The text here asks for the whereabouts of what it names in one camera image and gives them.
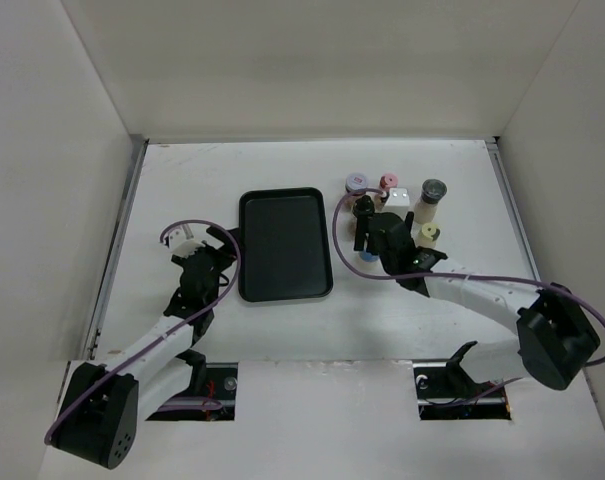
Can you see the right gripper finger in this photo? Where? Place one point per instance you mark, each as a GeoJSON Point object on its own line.
{"type": "Point", "coordinates": [360, 241]}
{"type": "Point", "coordinates": [409, 220]}

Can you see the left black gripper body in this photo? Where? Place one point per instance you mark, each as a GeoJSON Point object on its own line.
{"type": "Point", "coordinates": [220, 259]}

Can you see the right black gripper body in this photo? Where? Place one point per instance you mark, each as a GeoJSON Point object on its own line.
{"type": "Point", "coordinates": [388, 264]}

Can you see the blue label silver lid jar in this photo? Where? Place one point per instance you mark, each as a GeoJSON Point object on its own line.
{"type": "Point", "coordinates": [368, 257]}

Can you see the small black cap spice bottle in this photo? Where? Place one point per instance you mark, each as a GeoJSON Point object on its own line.
{"type": "Point", "coordinates": [362, 211]}

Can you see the white lid red label jar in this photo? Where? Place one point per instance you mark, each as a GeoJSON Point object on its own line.
{"type": "Point", "coordinates": [355, 182]}

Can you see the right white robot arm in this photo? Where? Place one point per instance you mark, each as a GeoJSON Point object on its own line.
{"type": "Point", "coordinates": [554, 336]}

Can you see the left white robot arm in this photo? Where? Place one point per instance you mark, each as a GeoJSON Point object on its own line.
{"type": "Point", "coordinates": [105, 401]}

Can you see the yellow lid white bottle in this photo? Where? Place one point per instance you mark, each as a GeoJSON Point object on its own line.
{"type": "Point", "coordinates": [428, 235]}

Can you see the clear lid pepper grinder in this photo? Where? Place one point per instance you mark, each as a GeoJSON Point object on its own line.
{"type": "Point", "coordinates": [432, 192]}

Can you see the pink lid spice bottle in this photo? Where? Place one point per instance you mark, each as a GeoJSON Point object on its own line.
{"type": "Point", "coordinates": [386, 183]}

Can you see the black plastic tray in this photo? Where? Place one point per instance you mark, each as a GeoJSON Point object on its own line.
{"type": "Point", "coordinates": [285, 250]}

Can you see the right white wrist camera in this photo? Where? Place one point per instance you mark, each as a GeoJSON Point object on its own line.
{"type": "Point", "coordinates": [397, 201]}

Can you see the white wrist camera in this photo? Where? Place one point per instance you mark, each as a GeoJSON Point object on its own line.
{"type": "Point", "coordinates": [181, 242]}
{"type": "Point", "coordinates": [397, 201]}

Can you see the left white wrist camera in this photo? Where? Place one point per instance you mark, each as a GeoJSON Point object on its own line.
{"type": "Point", "coordinates": [181, 242]}

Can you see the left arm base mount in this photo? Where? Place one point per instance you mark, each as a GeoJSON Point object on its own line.
{"type": "Point", "coordinates": [210, 395]}

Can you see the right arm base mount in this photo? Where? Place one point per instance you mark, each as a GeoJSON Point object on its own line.
{"type": "Point", "coordinates": [446, 392]}

